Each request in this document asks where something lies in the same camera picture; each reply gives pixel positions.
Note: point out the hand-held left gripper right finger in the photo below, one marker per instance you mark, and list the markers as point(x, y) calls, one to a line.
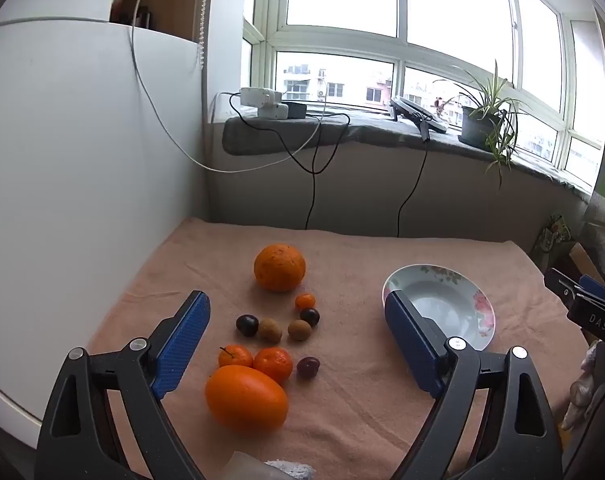
point(412, 345)

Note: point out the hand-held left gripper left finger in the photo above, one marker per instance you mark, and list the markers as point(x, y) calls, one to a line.
point(182, 345)

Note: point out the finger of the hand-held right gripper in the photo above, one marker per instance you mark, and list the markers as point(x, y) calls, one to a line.
point(594, 287)
point(559, 284)

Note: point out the white floral plate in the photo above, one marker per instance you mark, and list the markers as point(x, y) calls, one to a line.
point(442, 305)

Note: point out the small tangerine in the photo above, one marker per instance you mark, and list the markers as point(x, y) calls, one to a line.
point(235, 357)
point(273, 364)

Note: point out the large oval smooth orange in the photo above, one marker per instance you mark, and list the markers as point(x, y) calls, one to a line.
point(246, 397)

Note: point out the dark purple plum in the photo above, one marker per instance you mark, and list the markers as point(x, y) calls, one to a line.
point(247, 324)
point(308, 366)
point(310, 316)

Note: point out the round rough orange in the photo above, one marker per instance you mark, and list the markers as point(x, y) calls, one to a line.
point(280, 267)

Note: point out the person's right hand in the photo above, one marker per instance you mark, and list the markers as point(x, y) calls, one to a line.
point(584, 390)

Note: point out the person's left hand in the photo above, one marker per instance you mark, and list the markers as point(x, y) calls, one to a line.
point(290, 471)

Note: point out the cardboard box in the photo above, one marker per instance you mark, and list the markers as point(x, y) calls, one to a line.
point(584, 262)

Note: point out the patterned bag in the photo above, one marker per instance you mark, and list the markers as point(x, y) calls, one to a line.
point(552, 237)

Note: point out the brown longan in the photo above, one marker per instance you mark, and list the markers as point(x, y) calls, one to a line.
point(270, 329)
point(300, 330)

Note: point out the small orange kumquat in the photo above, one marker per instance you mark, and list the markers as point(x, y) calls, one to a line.
point(306, 301)

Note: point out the potted spider plant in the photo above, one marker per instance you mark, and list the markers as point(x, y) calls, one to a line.
point(475, 125)

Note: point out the white panel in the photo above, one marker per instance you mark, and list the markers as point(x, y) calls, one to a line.
point(82, 185)

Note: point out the grey windowsill cloth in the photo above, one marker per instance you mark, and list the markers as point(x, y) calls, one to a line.
point(372, 132)

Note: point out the white power strip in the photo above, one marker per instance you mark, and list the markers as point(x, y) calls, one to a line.
point(262, 102)

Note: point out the black power adapter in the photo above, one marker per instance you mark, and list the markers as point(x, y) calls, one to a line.
point(296, 110)

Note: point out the white framed window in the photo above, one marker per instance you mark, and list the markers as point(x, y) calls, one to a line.
point(402, 47)

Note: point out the wooden cabinet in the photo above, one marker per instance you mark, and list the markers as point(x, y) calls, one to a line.
point(172, 0)

